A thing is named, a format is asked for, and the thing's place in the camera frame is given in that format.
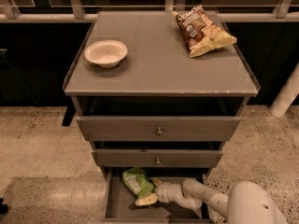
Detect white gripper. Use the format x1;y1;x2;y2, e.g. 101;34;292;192
135;178;202;209

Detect green rice chip bag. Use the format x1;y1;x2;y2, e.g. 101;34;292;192
122;167;154;198

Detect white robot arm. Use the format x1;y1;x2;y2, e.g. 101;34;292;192
133;178;288;224

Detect grey bottom drawer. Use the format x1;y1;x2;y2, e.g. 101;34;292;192
101;168;214;224

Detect grey drawer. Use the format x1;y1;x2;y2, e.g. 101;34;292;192
93;149;222;168
101;168;214;224
77;116;240;142

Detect brass top drawer knob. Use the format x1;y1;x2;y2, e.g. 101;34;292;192
156;127;163;136

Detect grey middle drawer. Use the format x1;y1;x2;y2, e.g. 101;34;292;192
93;149;222;168

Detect grey drawer cabinet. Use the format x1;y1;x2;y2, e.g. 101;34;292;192
64;11;260;176

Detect grey top drawer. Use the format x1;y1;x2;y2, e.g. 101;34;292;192
77;116;240;142

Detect brown yellow chip bag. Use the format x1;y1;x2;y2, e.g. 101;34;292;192
172;5;237;58

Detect white paper bowl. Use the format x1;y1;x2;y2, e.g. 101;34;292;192
84;40;128;68

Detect black object at floor edge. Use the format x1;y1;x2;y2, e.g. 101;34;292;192
0;198;8;215

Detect metal window railing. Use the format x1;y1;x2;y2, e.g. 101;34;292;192
0;0;299;22

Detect white cylindrical post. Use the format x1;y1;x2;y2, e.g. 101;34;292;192
269;64;299;118

